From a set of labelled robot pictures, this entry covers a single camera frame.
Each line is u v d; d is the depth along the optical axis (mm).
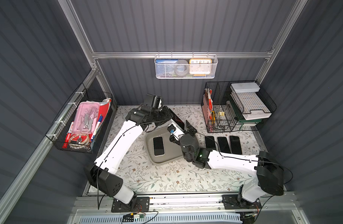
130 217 722
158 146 945
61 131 626
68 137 643
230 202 734
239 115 990
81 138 666
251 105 937
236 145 956
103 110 760
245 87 1025
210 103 1121
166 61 864
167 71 892
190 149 562
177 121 804
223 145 980
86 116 722
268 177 423
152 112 598
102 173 398
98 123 703
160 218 706
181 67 871
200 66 882
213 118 1105
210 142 1014
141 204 740
